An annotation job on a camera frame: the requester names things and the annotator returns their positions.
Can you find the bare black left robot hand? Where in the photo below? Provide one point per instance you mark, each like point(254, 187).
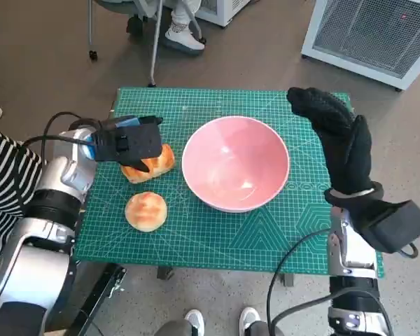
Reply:
point(136, 140)

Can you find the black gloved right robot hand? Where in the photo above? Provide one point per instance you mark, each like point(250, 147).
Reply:
point(348, 150)

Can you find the long braided toy bread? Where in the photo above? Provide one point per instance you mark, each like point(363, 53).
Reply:
point(161, 162)

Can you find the round toy bread bun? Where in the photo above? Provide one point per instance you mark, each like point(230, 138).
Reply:
point(146, 210)

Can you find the pink bowl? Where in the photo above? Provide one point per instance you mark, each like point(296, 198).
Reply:
point(231, 157)

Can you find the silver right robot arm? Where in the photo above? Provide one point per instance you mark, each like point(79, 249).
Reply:
point(350, 252)

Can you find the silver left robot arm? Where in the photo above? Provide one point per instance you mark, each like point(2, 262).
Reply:
point(52, 178)

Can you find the metal chair with casters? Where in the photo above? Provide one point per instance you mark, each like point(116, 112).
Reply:
point(154, 52)

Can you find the seated person with white shoe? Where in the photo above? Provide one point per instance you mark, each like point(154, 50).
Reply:
point(183, 36)

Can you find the large white grille cabinet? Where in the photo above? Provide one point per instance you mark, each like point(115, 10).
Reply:
point(371, 35)

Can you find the green cutting mat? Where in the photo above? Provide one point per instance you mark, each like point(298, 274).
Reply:
point(210, 241)

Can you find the person in striped clothing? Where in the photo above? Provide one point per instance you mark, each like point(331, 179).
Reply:
point(3, 175)

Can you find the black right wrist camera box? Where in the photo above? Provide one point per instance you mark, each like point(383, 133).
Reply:
point(395, 224)

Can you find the black table leg bracket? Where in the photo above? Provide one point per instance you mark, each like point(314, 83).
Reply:
point(166, 273)
point(289, 280)

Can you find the black metal frame bar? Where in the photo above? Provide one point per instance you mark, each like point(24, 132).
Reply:
point(98, 297)

